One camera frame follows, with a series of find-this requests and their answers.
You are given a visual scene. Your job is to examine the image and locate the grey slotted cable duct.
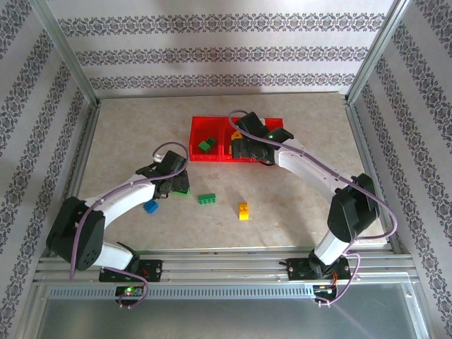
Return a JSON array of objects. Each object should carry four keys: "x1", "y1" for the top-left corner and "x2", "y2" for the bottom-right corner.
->
[{"x1": 45, "y1": 284, "x2": 317, "y2": 301}]

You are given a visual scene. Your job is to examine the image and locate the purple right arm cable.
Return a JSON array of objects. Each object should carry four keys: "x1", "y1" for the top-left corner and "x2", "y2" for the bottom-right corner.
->
[{"x1": 228, "y1": 110, "x2": 399, "y2": 308}]

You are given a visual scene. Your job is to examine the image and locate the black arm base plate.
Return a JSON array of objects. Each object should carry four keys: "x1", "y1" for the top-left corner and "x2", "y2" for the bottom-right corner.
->
[
  {"x1": 98, "y1": 258, "x2": 164, "y2": 283},
  {"x1": 286, "y1": 256, "x2": 351, "y2": 283}
]

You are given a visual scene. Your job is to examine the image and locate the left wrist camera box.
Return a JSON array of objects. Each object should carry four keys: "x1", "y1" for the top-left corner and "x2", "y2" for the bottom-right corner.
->
[{"x1": 154, "y1": 150, "x2": 188, "y2": 174}]

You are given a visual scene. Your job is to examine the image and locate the pale wall base strip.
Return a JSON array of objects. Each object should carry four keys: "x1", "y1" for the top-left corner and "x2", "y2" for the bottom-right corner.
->
[{"x1": 97, "y1": 90, "x2": 349, "y2": 102}]

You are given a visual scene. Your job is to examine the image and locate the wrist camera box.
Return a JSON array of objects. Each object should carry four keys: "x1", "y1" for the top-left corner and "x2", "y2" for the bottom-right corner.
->
[
  {"x1": 154, "y1": 150, "x2": 188, "y2": 174},
  {"x1": 235, "y1": 112, "x2": 269, "y2": 138}
]

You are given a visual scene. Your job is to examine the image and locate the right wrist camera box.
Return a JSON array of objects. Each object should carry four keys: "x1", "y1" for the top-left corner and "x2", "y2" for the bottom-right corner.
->
[{"x1": 235, "y1": 112, "x2": 269, "y2": 138}]

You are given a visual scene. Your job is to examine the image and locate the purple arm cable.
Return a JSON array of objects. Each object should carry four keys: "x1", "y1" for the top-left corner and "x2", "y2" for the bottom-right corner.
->
[
  {"x1": 69, "y1": 141, "x2": 189, "y2": 310},
  {"x1": 228, "y1": 110, "x2": 399, "y2": 308}
]

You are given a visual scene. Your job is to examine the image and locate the aluminium side rail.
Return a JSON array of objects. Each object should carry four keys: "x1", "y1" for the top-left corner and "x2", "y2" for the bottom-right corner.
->
[
  {"x1": 49, "y1": 100, "x2": 102, "y2": 258},
  {"x1": 344, "y1": 100, "x2": 402, "y2": 255}
]

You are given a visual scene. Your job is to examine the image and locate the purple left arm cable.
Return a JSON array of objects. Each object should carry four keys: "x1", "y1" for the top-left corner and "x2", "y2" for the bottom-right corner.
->
[{"x1": 69, "y1": 141, "x2": 189, "y2": 310}]

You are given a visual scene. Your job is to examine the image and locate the aluminium frame post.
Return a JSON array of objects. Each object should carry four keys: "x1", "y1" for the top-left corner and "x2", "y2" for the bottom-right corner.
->
[
  {"x1": 30, "y1": 0, "x2": 102, "y2": 107},
  {"x1": 344, "y1": 0, "x2": 417, "y2": 107}
]

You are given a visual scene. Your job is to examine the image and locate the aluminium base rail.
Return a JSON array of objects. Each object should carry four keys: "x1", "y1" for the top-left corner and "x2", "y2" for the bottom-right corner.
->
[{"x1": 33, "y1": 246, "x2": 416, "y2": 285}]

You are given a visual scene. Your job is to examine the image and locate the small controller board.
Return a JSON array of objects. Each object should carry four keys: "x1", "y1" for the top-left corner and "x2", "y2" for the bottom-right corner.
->
[
  {"x1": 312, "y1": 284, "x2": 338, "y2": 301},
  {"x1": 115, "y1": 285, "x2": 145, "y2": 299}
]

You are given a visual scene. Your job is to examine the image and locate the grey metal sheet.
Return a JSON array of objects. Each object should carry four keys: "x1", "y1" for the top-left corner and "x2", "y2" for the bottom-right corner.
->
[{"x1": 30, "y1": 282, "x2": 430, "y2": 339}]

